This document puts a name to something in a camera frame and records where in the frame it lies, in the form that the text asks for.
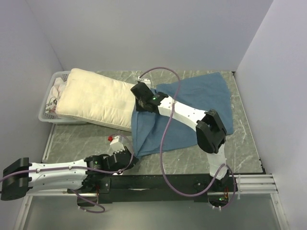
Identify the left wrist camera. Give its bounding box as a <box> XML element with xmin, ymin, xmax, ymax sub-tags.
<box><xmin>108</xmin><ymin>135</ymin><xmax>125</xmax><ymax>153</ymax></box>

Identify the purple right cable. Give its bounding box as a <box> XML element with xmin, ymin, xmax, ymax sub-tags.
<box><xmin>139</xmin><ymin>66</ymin><xmax>238</xmax><ymax>211</ymax></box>

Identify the cream pillow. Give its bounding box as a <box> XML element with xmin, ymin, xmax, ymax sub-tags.
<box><xmin>56</xmin><ymin>68</ymin><xmax>135</xmax><ymax>131</ymax></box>

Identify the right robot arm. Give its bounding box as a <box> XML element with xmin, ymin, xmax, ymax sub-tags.
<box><xmin>131</xmin><ymin>82</ymin><xmax>229</xmax><ymax>191</ymax></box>

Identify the blue pillowcase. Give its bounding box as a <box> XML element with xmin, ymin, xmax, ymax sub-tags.
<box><xmin>131</xmin><ymin>72</ymin><xmax>234</xmax><ymax>157</ymax></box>

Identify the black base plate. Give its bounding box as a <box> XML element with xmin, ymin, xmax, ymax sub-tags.
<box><xmin>67</xmin><ymin>174</ymin><xmax>228</xmax><ymax>204</ymax></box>

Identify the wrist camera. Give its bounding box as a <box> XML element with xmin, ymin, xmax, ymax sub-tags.
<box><xmin>108</xmin><ymin>135</ymin><xmax>125</xmax><ymax>153</ymax></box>
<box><xmin>137</xmin><ymin>76</ymin><xmax>151</xmax><ymax>89</ymax></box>

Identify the white printed cloth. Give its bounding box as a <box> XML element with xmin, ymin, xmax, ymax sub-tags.
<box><xmin>45</xmin><ymin>78</ymin><xmax>66</xmax><ymax>115</ymax></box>

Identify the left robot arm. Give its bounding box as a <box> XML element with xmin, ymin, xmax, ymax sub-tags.
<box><xmin>0</xmin><ymin>148</ymin><xmax>139</xmax><ymax>201</ymax></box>

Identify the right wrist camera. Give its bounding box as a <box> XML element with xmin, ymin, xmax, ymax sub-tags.
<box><xmin>137</xmin><ymin>76</ymin><xmax>151</xmax><ymax>89</ymax></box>

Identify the white plastic basket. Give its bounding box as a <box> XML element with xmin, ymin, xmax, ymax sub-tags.
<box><xmin>38</xmin><ymin>71</ymin><xmax>83</xmax><ymax>125</ymax></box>

